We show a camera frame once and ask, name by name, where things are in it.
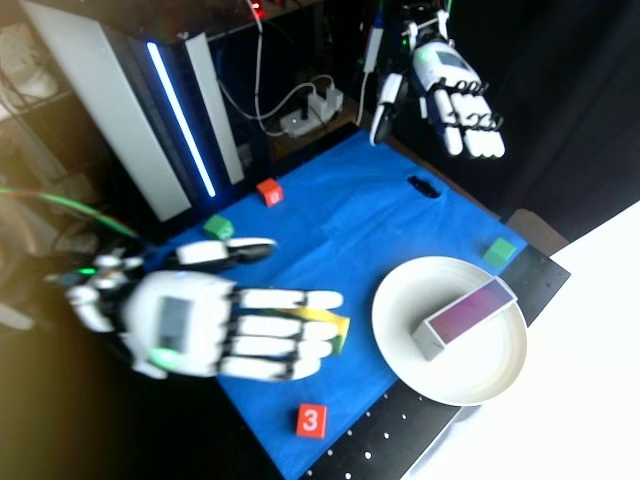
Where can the white power strip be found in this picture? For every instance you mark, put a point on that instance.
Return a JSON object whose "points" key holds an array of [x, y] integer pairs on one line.
{"points": [[320, 105]]}

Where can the red toy cube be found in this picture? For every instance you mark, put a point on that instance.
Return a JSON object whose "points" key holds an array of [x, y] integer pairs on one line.
{"points": [[270, 192]]}

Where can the purple rectangular block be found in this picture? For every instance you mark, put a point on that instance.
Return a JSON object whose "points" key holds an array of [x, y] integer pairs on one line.
{"points": [[465, 315]]}

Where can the black perforated board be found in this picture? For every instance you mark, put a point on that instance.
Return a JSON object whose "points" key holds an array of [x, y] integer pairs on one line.
{"points": [[400, 435]]}

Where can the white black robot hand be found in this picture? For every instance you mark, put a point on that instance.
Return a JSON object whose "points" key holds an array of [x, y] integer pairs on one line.
{"points": [[175, 320], [445, 65]]}

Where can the green toy cube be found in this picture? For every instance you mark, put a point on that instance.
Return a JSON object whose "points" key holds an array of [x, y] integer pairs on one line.
{"points": [[500, 252], [217, 227]]}

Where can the white round plate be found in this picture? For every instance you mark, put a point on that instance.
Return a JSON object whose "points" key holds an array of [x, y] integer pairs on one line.
{"points": [[480, 360]]}

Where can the white computer tower blue light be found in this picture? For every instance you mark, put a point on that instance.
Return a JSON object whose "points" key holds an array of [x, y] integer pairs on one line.
{"points": [[100, 100]]}

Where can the green yellow sponge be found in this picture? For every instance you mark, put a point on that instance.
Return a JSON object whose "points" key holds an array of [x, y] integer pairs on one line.
{"points": [[325, 316]]}

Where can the red cube with number three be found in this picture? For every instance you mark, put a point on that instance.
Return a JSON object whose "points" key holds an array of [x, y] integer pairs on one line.
{"points": [[311, 420]]}

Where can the blue cloth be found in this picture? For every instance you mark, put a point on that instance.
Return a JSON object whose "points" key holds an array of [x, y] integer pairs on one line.
{"points": [[350, 225]]}

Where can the brown cardboard piece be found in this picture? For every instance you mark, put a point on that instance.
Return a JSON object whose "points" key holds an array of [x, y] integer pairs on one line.
{"points": [[537, 230]]}

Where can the small black object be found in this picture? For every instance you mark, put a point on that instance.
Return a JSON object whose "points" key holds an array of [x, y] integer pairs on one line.
{"points": [[425, 186]]}

